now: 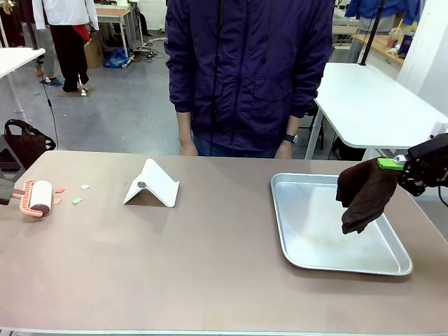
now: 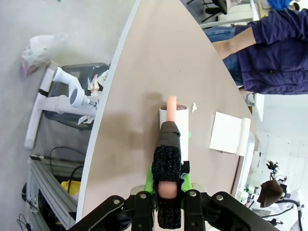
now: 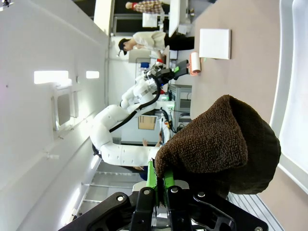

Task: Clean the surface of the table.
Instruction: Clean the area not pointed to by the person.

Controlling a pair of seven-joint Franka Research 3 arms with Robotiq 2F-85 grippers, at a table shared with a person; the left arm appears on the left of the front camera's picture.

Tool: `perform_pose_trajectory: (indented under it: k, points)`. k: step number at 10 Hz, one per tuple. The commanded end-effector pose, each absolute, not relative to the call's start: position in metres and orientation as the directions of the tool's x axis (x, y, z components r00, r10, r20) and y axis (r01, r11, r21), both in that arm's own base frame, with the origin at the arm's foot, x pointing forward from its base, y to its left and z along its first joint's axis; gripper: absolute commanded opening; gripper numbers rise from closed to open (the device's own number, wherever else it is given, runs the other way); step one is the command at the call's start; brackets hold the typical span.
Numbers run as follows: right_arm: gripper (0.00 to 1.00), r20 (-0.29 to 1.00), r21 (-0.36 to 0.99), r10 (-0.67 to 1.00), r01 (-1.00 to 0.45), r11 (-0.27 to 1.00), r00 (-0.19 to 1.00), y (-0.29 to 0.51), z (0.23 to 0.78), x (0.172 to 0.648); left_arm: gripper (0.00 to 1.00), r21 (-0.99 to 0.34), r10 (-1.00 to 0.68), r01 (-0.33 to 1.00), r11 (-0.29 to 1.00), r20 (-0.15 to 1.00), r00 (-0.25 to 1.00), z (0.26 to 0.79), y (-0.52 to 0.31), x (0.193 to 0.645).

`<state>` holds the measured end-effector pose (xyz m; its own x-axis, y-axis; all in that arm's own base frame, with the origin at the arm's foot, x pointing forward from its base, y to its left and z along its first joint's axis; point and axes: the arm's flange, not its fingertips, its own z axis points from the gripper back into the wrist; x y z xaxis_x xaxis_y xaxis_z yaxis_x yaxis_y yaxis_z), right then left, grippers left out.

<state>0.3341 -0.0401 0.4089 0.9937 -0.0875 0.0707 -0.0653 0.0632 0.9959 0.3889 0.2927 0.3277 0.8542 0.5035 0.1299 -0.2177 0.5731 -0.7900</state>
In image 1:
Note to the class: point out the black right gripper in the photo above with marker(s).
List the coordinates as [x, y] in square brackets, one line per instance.
[425, 164]

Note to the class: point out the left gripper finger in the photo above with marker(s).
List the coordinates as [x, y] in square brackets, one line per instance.
[12, 159]
[7, 192]

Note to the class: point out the pink white lint roller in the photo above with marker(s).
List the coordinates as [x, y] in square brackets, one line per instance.
[38, 197]

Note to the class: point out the dark brown towel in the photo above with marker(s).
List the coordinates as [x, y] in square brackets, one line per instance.
[365, 196]

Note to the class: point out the person's right forearm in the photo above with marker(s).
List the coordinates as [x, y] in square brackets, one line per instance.
[184, 126]

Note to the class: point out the person's left forearm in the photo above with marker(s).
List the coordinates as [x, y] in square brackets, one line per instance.
[293, 124]

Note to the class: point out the person's left hand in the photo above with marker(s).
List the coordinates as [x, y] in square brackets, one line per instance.
[283, 151]

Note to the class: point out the person's right hand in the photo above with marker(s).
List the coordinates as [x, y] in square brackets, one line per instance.
[188, 147]

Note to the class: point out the salmon paper scrap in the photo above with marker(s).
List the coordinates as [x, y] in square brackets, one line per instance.
[57, 201]

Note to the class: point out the red paper scrap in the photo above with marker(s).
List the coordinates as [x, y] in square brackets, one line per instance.
[60, 190]

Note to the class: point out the large white table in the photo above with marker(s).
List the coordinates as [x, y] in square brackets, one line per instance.
[374, 105]

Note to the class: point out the green paper scrap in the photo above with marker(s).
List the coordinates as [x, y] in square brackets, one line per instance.
[77, 201]

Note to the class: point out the silver metal tray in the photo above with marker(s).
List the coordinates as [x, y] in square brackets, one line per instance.
[315, 227]

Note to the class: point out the small white table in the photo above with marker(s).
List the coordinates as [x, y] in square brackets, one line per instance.
[17, 59]

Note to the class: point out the black wristwatch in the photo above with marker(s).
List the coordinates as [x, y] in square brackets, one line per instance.
[291, 138]

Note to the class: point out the wooden workbench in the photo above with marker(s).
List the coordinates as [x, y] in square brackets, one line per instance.
[383, 47]

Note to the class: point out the dark blue box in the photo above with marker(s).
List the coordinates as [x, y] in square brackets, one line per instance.
[406, 45]

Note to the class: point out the plastic drink cup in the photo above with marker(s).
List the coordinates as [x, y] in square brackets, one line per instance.
[393, 38]

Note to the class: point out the bystander in white shirt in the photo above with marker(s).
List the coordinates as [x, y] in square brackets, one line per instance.
[66, 38]

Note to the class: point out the black vertical pole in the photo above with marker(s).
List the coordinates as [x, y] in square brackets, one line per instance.
[371, 31]

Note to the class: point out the bystander in dark red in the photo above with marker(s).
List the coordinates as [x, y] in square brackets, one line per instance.
[12, 24]

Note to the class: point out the brown cardboard box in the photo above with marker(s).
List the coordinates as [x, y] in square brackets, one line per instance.
[94, 50]

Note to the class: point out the white folded roller stand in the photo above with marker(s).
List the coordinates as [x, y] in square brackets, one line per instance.
[154, 182]

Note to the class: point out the blue plastic bag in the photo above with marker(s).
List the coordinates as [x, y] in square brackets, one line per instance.
[116, 59]

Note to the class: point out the hanging blue jacket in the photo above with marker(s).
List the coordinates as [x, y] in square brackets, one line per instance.
[381, 10]

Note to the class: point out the blue jeans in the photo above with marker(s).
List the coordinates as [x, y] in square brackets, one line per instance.
[234, 150]

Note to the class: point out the person in navy jacket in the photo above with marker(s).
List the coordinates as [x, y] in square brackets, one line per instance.
[245, 70]

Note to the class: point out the wood top desk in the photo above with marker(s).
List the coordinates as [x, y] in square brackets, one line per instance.
[117, 21]

